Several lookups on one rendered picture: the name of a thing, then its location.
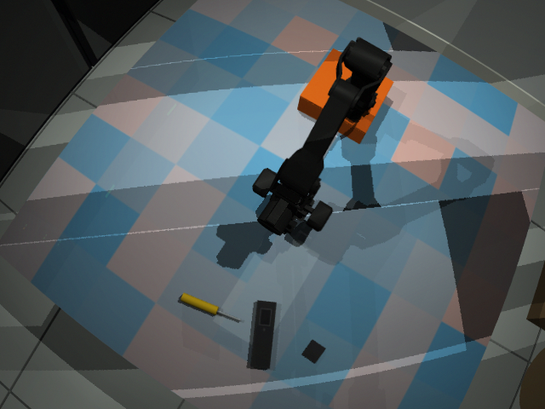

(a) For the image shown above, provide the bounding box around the yellow screwdriver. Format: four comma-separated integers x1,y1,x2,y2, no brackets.
181,293,241,321

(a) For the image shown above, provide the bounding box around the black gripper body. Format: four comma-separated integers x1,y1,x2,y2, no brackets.
252,168,333,232

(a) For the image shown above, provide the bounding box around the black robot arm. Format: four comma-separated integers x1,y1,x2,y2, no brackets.
257,37,393,236

